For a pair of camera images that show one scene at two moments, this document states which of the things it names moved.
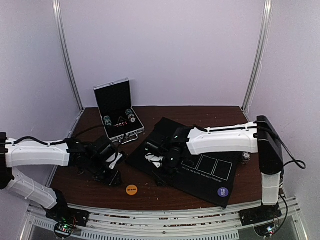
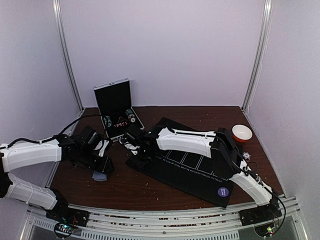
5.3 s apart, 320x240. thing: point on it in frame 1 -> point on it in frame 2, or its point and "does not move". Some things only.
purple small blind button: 223,192 does not move
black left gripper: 111,180 -> 103,166
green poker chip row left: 107,120 does not move
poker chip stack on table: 246,157 does not move
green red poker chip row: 131,115 does not move
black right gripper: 155,168 -> 135,160
